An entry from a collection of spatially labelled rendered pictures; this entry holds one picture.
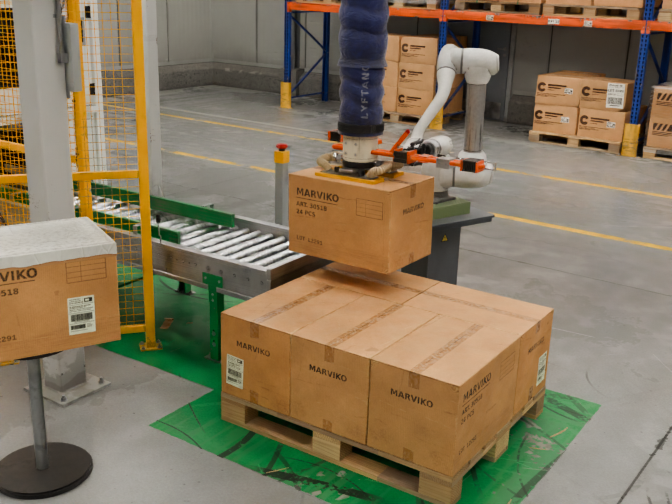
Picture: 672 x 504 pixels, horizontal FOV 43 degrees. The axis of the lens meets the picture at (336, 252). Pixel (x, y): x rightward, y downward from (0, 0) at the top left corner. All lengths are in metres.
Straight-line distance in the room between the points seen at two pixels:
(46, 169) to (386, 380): 1.80
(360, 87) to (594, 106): 7.42
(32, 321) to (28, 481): 0.74
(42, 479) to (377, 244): 1.76
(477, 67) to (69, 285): 2.41
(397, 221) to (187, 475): 1.46
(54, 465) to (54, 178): 1.28
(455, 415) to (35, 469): 1.74
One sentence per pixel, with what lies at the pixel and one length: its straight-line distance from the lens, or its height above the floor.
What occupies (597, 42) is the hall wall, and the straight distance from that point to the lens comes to 12.54.
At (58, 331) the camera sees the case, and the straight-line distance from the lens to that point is 3.37.
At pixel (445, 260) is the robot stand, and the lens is 4.87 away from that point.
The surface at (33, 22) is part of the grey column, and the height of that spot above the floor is 1.78.
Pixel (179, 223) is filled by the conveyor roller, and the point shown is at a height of 0.53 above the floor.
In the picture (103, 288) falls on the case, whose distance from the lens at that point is 3.35.
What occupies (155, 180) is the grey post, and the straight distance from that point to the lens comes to 7.53.
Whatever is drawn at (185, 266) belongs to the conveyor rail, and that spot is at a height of 0.50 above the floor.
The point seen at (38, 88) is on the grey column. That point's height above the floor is 1.50.
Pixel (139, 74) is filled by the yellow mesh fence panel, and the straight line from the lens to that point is 4.46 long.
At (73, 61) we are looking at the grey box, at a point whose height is 1.61.
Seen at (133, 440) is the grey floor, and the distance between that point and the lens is 3.99.
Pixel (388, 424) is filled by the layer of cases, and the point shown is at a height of 0.28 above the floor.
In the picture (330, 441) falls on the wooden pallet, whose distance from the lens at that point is 3.73.
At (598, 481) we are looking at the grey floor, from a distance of 3.88.
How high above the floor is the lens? 2.00
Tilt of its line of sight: 18 degrees down
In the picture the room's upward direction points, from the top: 2 degrees clockwise
